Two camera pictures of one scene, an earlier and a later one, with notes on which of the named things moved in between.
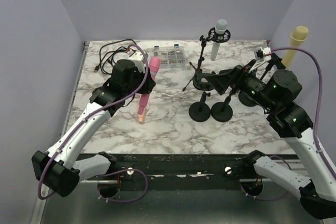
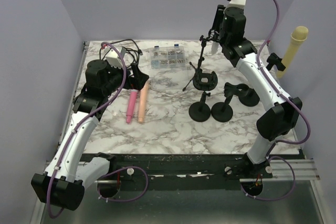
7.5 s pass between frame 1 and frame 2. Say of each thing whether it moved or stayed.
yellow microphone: stayed
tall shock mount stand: stayed
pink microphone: moved
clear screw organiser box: stayed
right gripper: moved
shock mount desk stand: stayed
